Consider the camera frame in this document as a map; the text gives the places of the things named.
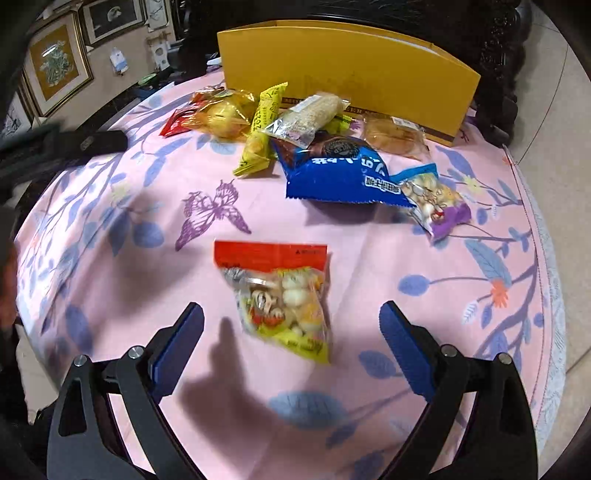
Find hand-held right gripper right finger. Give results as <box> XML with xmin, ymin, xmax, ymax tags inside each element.
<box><xmin>379</xmin><ymin>300</ymin><xmax>539</xmax><ymax>480</ymax></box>

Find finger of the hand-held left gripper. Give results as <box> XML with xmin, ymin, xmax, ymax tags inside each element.
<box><xmin>55</xmin><ymin>129</ymin><xmax>127</xmax><ymax>161</ymax></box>

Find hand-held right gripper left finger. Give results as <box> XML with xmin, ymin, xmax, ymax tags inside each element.
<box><xmin>46</xmin><ymin>302</ymin><xmax>206</xmax><ymax>480</ymax></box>

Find red-topped round biscuit packet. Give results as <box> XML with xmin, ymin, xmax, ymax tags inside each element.
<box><xmin>213</xmin><ymin>240</ymin><xmax>333</xmax><ymax>365</ymax></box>

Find yellow cardboard box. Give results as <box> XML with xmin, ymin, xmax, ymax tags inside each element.
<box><xmin>217</xmin><ymin>19</ymin><xmax>482</xmax><ymax>147</ymax></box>

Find framed ink painting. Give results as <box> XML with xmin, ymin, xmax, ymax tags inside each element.
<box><xmin>0</xmin><ymin>90</ymin><xmax>35</xmax><ymax>139</ymax></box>

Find small red candy packet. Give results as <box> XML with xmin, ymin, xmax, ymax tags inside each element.
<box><xmin>159</xmin><ymin>90</ymin><xmax>218</xmax><ymax>138</ymax></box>

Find dark blue bag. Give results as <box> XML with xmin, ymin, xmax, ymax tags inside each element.
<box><xmin>131</xmin><ymin>69</ymin><xmax>178</xmax><ymax>100</ymax></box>

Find pink floral tablecloth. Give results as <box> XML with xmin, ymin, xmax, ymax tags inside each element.
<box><xmin>14</xmin><ymin>74</ymin><xmax>566</xmax><ymax>480</ymax></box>

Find gold framed plant picture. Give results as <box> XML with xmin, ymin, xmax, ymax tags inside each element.
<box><xmin>21</xmin><ymin>11</ymin><xmax>95</xmax><ymax>118</ymax></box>

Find dark framed picture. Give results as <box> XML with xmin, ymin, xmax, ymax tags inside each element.
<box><xmin>78</xmin><ymin>0</ymin><xmax>148</xmax><ymax>47</ymax></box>

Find yellow round cake packet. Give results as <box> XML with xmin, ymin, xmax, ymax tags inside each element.
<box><xmin>182</xmin><ymin>89</ymin><xmax>259</xmax><ymax>139</ymax></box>

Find framed flower picture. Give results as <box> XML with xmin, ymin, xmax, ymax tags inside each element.
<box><xmin>141</xmin><ymin>0</ymin><xmax>174</xmax><ymax>33</ymax></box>

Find purple-edged round biscuit packet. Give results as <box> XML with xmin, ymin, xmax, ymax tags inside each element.
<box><xmin>390</xmin><ymin>162</ymin><xmax>472</xmax><ymax>243</ymax></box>

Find yellow stick packet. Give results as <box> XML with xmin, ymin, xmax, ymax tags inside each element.
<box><xmin>232</xmin><ymin>82</ymin><xmax>289</xmax><ymax>178</ymax></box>

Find blue snack packet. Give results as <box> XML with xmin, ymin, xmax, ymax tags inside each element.
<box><xmin>270</xmin><ymin>134</ymin><xmax>416</xmax><ymax>208</ymax></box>

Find rice bar clear packet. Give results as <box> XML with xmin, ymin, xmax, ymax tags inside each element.
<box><xmin>261</xmin><ymin>92</ymin><xmax>365</xmax><ymax>149</ymax></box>

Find bun in clear wrapper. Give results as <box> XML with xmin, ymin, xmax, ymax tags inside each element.
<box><xmin>360</xmin><ymin>115</ymin><xmax>430</xmax><ymax>160</ymax></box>

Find dark carved wooden furniture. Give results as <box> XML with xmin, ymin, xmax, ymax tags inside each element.
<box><xmin>175</xmin><ymin>0</ymin><xmax>532</xmax><ymax>139</ymax></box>

